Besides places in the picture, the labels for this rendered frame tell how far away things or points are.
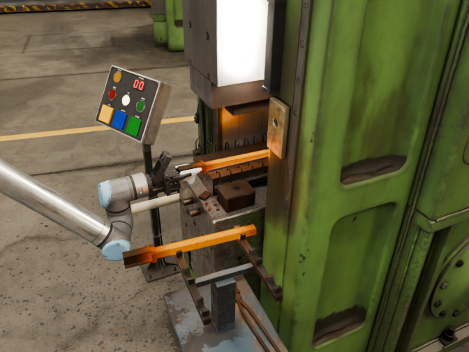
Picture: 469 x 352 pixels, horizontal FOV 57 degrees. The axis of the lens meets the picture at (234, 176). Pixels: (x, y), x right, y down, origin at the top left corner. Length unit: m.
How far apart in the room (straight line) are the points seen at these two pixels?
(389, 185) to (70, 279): 1.90
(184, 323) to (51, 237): 1.74
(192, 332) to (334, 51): 0.94
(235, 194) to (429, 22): 0.80
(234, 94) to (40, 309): 1.67
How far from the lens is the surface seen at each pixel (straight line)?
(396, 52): 1.36
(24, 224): 3.26
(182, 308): 1.54
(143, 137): 1.95
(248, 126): 1.90
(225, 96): 1.48
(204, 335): 1.47
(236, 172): 1.64
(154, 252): 1.33
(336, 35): 1.12
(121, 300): 2.55
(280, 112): 1.30
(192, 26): 1.54
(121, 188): 1.55
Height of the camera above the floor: 1.86
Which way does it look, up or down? 32 degrees down
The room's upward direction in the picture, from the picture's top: 1 degrees clockwise
